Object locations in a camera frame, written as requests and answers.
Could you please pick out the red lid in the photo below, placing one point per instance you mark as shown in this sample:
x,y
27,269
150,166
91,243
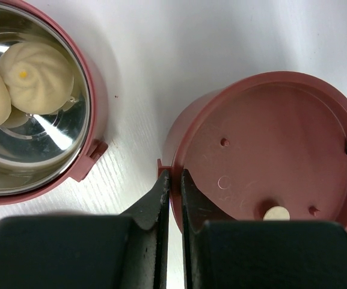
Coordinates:
x,y
275,150

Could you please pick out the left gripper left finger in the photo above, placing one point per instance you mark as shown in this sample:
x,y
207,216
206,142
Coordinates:
x,y
128,250

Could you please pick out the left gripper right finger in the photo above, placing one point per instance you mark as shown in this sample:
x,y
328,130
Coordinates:
x,y
221,252

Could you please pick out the red steel bowl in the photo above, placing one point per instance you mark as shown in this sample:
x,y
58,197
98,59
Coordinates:
x,y
173,144
40,151

